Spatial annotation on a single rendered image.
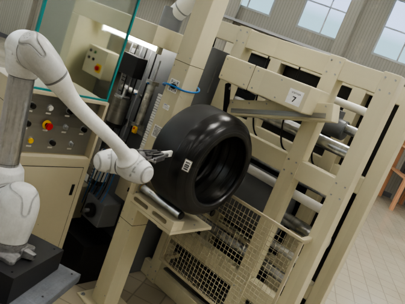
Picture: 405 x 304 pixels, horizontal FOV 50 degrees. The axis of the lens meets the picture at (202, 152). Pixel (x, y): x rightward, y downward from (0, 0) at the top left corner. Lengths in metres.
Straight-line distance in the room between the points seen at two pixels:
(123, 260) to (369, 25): 9.71
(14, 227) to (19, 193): 0.13
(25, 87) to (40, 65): 0.20
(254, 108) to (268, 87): 0.24
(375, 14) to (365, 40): 0.63
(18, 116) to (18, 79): 0.15
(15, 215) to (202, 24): 1.41
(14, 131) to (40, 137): 0.71
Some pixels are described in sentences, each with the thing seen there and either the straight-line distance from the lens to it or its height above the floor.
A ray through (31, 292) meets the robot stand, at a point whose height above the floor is 0.65.
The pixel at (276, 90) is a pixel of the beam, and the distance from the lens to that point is 2.45.
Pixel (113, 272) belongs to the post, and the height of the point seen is 0.28.
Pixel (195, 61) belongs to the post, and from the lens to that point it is 2.52.
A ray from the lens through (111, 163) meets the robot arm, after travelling 1.91.
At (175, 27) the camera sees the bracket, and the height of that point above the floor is 1.83.
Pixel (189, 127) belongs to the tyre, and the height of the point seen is 1.37.
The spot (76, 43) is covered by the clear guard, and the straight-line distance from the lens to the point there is 2.49.
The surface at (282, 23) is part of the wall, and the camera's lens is 11.60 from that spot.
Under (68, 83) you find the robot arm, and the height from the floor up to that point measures 1.47.
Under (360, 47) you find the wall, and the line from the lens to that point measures 11.57.
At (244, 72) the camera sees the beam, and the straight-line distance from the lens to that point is 2.58.
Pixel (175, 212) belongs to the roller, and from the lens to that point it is 2.38.
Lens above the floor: 1.76
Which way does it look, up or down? 12 degrees down
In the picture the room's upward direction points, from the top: 21 degrees clockwise
